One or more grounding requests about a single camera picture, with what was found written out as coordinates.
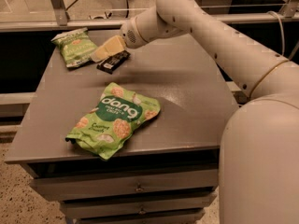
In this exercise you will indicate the black rxbar chocolate bar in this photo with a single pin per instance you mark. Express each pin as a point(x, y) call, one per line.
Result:
point(110, 64)

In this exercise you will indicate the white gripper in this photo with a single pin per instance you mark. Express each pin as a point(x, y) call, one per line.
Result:
point(129, 34)

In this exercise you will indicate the top drawer with knob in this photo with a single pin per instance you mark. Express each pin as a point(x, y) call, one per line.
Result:
point(106, 185)

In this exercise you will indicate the bottom drawer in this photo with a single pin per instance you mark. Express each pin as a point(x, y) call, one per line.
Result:
point(188, 216)

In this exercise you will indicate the grey drawer cabinet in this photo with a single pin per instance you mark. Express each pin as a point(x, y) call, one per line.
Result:
point(138, 146)

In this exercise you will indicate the metal railing frame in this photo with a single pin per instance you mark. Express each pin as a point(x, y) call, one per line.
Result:
point(17, 15)

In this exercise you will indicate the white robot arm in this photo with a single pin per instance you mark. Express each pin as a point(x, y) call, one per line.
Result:
point(259, 156)

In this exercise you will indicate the green jalapeno chip bag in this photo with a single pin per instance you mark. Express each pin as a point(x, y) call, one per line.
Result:
point(75, 46)

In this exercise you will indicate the middle drawer with knob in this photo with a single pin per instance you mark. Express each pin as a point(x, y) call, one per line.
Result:
point(140, 205)

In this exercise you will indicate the green dang rice chips bag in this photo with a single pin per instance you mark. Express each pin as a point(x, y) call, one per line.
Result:
point(105, 129)

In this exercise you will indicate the drawer with knob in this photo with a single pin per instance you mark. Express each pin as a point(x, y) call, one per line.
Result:
point(106, 185)
point(140, 205)

